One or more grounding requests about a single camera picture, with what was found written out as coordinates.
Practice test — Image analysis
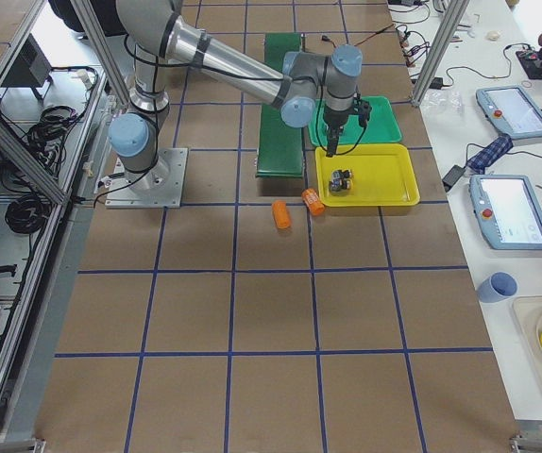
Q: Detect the blue teach pendant near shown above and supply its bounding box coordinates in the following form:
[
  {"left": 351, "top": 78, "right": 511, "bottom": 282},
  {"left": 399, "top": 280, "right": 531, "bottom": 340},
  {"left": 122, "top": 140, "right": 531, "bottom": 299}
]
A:
[{"left": 469, "top": 175, "right": 542, "bottom": 250}]

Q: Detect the blue plastic cup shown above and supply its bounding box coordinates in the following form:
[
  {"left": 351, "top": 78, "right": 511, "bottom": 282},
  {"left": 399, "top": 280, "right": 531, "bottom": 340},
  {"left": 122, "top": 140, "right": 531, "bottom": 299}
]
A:
[{"left": 477, "top": 272, "right": 518, "bottom": 303}]

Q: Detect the plain orange cylinder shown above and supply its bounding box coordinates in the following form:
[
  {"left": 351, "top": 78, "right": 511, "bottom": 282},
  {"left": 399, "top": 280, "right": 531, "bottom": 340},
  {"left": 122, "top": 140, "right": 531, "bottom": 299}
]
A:
[{"left": 272, "top": 200, "right": 292, "bottom": 229}]

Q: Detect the green conveyor belt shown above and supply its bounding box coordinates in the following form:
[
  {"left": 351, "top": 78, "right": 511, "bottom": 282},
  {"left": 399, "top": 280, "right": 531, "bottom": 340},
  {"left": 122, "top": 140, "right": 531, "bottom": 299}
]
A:
[{"left": 254, "top": 31, "right": 308, "bottom": 180}]

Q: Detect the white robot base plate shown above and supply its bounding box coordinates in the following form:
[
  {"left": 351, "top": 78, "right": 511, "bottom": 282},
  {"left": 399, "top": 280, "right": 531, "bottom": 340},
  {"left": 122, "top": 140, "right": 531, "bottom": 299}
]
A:
[{"left": 105, "top": 147, "right": 189, "bottom": 209}]

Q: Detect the green plastic tray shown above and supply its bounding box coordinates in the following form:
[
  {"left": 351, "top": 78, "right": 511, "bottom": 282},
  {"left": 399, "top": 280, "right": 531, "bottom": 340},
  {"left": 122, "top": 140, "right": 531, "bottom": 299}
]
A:
[{"left": 308, "top": 96, "right": 402, "bottom": 146}]

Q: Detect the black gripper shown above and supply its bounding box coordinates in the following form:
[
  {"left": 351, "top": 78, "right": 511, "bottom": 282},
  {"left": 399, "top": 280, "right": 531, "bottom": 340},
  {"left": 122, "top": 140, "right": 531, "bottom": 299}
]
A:
[{"left": 323, "top": 96, "right": 372, "bottom": 142}]

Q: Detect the yellow push button one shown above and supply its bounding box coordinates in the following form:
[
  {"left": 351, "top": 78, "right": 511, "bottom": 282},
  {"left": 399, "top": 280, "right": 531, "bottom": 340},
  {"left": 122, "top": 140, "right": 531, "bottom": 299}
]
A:
[{"left": 330, "top": 169, "right": 353, "bottom": 180}]

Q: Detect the blue teach pendant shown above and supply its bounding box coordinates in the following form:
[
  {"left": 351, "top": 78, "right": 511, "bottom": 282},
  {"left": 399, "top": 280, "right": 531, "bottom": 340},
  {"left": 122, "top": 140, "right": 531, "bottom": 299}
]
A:
[
  {"left": 469, "top": 175, "right": 542, "bottom": 250},
  {"left": 475, "top": 85, "right": 542, "bottom": 140}
]

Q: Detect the aluminium frame post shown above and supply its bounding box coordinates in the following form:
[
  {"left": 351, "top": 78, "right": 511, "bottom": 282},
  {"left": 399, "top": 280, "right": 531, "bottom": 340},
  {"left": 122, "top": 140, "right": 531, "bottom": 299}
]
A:
[{"left": 411, "top": 0, "right": 469, "bottom": 107}]

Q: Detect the orange cylinder labelled 4680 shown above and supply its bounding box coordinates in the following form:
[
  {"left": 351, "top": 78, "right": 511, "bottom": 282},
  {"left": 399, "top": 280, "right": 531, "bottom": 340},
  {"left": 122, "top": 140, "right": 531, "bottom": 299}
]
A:
[{"left": 301, "top": 188, "right": 325, "bottom": 216}]

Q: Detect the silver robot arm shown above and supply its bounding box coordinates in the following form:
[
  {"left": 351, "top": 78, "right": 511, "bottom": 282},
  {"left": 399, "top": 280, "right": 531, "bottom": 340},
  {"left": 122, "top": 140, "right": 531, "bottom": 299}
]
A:
[{"left": 115, "top": 1, "right": 371, "bottom": 157}]

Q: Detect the blue teach pendant far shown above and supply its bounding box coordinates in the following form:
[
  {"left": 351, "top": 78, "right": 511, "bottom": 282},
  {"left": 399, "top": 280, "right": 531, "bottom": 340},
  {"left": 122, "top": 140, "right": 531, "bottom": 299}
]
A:
[{"left": 475, "top": 85, "right": 542, "bottom": 140}]

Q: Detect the yellow plastic tray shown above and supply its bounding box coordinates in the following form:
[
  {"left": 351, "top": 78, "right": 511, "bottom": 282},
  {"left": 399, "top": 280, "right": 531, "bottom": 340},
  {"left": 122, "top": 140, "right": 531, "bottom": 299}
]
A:
[{"left": 314, "top": 143, "right": 420, "bottom": 208}]

